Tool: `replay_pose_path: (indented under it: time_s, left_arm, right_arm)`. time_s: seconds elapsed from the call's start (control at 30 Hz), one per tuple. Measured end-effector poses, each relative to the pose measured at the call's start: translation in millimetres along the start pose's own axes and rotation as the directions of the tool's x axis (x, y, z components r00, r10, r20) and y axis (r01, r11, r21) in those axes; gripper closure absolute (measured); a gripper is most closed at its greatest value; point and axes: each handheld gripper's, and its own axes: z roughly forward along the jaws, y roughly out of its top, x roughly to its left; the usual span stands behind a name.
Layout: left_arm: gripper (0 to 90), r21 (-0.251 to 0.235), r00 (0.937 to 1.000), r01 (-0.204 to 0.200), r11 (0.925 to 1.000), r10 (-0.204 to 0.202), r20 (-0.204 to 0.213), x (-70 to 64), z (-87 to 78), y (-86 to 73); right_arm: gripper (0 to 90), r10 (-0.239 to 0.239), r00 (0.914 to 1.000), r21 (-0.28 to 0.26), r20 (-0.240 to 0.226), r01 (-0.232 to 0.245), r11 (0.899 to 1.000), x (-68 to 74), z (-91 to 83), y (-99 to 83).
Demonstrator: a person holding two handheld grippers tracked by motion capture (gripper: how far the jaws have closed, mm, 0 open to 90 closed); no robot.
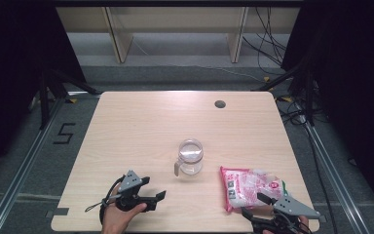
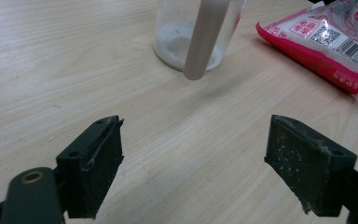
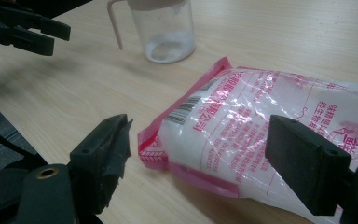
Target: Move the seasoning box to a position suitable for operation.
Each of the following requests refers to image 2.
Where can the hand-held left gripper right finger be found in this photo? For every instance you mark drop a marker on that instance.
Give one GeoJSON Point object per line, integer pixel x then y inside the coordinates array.
{"type": "Point", "coordinates": [307, 168]}

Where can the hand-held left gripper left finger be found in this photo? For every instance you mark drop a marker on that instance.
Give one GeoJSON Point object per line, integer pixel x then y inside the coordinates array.
{"type": "Point", "coordinates": [93, 168]}

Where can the pink and white plastic bag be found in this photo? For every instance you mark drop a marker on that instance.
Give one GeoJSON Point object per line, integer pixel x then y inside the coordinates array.
{"type": "Point", "coordinates": [307, 59]}

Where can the clear plastic cup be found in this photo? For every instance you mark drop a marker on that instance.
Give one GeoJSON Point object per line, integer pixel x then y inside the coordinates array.
{"type": "Point", "coordinates": [171, 46]}

